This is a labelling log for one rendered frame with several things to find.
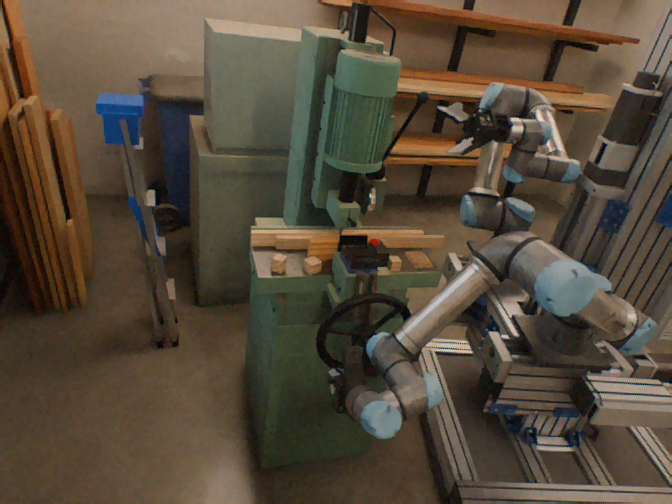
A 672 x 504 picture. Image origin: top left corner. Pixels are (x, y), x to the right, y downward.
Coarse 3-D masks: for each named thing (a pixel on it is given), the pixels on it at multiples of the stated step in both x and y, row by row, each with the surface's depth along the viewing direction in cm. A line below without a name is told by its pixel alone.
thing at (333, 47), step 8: (328, 40) 141; (336, 40) 141; (328, 48) 141; (336, 48) 142; (344, 48) 143; (328, 56) 143; (336, 56) 143; (328, 64) 144; (336, 64) 144; (328, 72) 145; (320, 104) 150; (320, 112) 151; (320, 120) 152; (312, 168) 161; (312, 176) 162; (312, 184) 163
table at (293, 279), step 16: (256, 256) 147; (272, 256) 148; (288, 256) 150; (304, 256) 151; (400, 256) 160; (256, 272) 141; (272, 272) 141; (288, 272) 142; (304, 272) 143; (320, 272) 144; (400, 272) 151; (416, 272) 153; (432, 272) 154; (256, 288) 141; (272, 288) 141; (288, 288) 142; (304, 288) 144; (320, 288) 145; (336, 304) 138; (384, 304) 143
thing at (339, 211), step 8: (328, 192) 157; (336, 192) 156; (328, 200) 157; (336, 200) 150; (328, 208) 157; (336, 208) 149; (344, 208) 146; (352, 208) 147; (336, 216) 149; (344, 216) 148; (352, 216) 149; (336, 224) 149; (344, 224) 149
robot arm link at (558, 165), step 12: (540, 96) 171; (528, 108) 172; (540, 108) 168; (552, 108) 169; (552, 120) 164; (552, 132) 158; (552, 144) 154; (552, 156) 149; (564, 156) 149; (552, 168) 147; (564, 168) 147; (576, 168) 147; (552, 180) 150; (564, 180) 149
